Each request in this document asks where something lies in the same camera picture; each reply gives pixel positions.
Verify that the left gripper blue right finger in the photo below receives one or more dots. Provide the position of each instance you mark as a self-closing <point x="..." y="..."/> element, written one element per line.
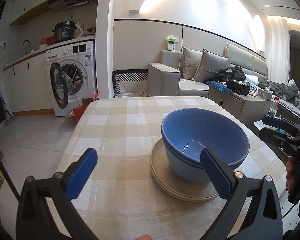
<point x="220" y="174"/>

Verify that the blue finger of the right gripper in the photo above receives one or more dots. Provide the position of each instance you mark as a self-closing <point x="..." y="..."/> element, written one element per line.
<point x="275" y="138"/>
<point x="289" y="127"/>

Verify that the cream plate front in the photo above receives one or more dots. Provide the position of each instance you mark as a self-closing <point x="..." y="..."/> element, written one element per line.
<point x="179" y="195"/>

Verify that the tissue box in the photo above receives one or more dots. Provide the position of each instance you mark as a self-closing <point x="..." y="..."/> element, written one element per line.
<point x="265" y="94"/>

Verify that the cream plate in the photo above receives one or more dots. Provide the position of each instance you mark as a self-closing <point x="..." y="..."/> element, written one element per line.
<point x="179" y="195"/>
<point x="158" y="157"/>
<point x="181" y="189"/>

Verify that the blue bowl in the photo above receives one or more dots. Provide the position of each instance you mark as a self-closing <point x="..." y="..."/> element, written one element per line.
<point x="189" y="156"/>
<point x="185" y="170"/>
<point x="188" y="131"/>

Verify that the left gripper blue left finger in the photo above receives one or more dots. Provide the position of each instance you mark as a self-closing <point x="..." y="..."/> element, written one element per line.
<point x="79" y="172"/>

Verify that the plastic water bottle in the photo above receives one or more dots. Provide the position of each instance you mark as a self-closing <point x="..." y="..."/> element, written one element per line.
<point x="274" y="107"/>

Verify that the black patterned chair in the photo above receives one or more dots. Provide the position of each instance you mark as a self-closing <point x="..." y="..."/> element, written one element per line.
<point x="129" y="83"/>

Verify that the beige checked tablecloth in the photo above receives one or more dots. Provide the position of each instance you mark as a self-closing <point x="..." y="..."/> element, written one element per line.
<point x="121" y="200"/>

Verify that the person right hand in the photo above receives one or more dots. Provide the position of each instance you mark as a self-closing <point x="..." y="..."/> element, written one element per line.
<point x="290" y="180"/>

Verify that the black jacket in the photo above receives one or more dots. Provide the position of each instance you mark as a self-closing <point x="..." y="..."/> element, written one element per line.
<point x="231" y="73"/>

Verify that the grey cushion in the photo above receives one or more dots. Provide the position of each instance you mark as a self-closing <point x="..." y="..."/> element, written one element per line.
<point x="192" y="59"/>
<point x="210" y="64"/>

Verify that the kitchen faucet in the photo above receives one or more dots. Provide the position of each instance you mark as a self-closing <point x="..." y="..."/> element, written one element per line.
<point x="26" y="43"/>

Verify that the blue bowl back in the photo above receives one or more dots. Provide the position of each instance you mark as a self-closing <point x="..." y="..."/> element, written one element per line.
<point x="185" y="170"/>

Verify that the grey cushion left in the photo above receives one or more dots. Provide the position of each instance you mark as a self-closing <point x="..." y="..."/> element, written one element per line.
<point x="192" y="59"/>

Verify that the grey drawer cabinet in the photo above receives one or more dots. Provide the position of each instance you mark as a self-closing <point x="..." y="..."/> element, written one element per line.
<point x="246" y="108"/>

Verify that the white washing machine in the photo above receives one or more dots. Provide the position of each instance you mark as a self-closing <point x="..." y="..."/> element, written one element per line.
<point x="71" y="75"/>

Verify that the grey cushion right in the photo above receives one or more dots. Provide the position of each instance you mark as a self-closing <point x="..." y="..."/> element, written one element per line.
<point x="210" y="64"/>

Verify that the cream plate back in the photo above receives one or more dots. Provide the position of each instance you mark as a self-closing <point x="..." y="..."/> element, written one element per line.
<point x="181" y="189"/>

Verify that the green white wall box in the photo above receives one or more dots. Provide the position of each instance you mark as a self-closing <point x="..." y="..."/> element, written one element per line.
<point x="171" y="42"/>

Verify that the black storage box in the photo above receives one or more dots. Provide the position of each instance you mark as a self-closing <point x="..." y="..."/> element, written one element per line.
<point x="239" y="87"/>

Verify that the grey sofa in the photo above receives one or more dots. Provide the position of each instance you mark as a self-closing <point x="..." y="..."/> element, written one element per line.
<point x="165" y="77"/>

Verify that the white marble side table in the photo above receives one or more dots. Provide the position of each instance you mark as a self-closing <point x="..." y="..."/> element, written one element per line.
<point x="260" y="125"/>

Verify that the black pressure cooker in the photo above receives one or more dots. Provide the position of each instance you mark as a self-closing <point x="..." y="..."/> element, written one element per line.
<point x="64" y="31"/>

